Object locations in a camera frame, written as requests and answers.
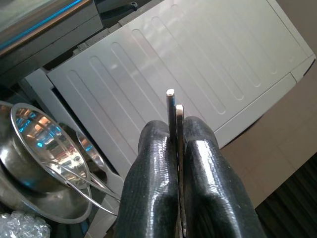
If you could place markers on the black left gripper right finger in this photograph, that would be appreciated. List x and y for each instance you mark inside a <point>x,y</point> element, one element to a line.
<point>213,186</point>

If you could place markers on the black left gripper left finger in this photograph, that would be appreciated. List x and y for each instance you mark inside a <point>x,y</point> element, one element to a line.
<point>148,186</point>

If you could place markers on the steel chopstick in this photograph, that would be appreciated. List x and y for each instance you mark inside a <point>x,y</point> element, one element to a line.
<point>179,121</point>

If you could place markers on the large steel plate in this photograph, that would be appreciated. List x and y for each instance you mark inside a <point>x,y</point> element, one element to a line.
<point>49,208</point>

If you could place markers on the small steel bowl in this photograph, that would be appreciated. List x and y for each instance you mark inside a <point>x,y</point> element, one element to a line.
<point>89,148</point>

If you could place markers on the large steel bowl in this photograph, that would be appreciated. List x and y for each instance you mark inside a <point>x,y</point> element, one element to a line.
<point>32,158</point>

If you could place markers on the white ribbed appliance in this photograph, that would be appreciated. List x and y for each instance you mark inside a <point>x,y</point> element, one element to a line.
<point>185,54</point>

